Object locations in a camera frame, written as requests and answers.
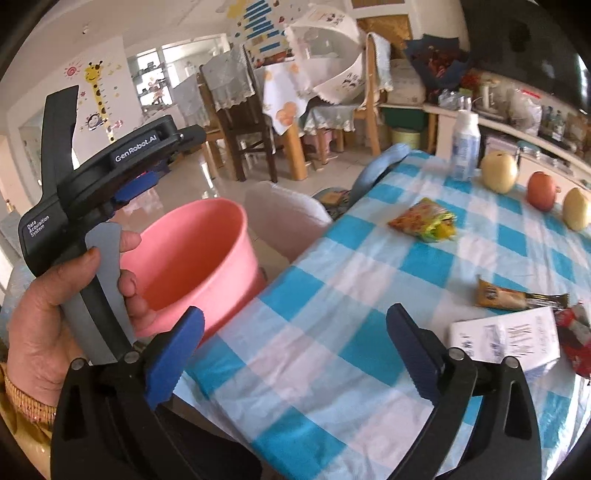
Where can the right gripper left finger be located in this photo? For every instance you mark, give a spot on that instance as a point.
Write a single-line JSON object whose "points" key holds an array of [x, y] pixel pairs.
{"points": [[106, 426]]}

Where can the white paper box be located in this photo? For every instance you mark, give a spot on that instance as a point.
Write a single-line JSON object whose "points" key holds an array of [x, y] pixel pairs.
{"points": [[530, 336]]}

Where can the giraffe wall sticker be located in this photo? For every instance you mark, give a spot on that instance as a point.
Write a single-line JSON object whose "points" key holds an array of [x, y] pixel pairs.
{"points": [[100, 118]]}

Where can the small yellow pear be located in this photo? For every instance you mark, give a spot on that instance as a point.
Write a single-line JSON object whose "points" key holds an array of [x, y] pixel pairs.
{"points": [[576, 210]]}

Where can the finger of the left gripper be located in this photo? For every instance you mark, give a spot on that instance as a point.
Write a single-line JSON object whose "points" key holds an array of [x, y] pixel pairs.
{"points": [[136, 187]]}

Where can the colorful yellow snack packet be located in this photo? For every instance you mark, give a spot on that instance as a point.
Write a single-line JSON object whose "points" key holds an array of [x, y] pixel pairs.
{"points": [[427, 220]]}

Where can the white tv cabinet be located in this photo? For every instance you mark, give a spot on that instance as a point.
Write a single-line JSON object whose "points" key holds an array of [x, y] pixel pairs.
{"points": [[551, 156]]}

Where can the red crumpled wrapper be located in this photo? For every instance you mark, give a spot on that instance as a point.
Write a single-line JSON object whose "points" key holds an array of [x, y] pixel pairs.
{"points": [[573, 327]]}

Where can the large yellow pear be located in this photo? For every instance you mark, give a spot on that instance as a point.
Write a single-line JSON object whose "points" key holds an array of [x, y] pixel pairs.
{"points": [[499, 171]]}

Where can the dark wooden chair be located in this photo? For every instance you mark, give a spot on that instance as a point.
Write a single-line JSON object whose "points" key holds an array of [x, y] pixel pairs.
{"points": [[230, 84]]}

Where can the light wooden chair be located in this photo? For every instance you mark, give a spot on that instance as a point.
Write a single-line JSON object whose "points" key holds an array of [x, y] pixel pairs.
{"points": [[376, 81]]}

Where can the red apple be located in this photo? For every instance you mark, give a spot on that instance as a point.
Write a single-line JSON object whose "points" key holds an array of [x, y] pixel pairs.
{"points": [[542, 191]]}

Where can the gold black candy bar wrapper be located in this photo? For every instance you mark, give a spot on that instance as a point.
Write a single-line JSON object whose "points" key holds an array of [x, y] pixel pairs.
{"points": [[490, 295]]}

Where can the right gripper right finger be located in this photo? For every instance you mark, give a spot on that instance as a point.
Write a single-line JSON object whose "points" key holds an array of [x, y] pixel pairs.
{"points": [[505, 441]]}

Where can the blue checkered tablecloth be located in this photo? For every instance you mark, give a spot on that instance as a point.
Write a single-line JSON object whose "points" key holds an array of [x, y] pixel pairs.
{"points": [[334, 370]]}

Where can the green waste bin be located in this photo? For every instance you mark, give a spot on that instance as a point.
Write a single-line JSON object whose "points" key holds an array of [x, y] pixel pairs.
{"points": [[410, 137]]}

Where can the dark flower bouquet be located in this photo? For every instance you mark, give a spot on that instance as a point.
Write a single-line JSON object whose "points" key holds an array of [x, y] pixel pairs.
{"points": [[439, 61]]}

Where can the wooden dining table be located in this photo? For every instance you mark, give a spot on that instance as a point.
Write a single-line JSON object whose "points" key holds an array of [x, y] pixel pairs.
{"points": [[286, 92]]}

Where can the mesh food cover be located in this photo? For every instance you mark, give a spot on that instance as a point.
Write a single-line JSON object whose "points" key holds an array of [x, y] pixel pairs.
{"points": [[328, 48]]}

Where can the white plastic bottle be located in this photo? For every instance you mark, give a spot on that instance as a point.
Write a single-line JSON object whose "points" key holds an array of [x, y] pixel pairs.
{"points": [[466, 139]]}

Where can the black flat television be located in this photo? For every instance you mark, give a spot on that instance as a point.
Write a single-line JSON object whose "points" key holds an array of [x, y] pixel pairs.
{"points": [[521, 40]]}

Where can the left hand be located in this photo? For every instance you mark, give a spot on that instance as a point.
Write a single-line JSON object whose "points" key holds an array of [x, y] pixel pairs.
{"points": [[41, 346]]}

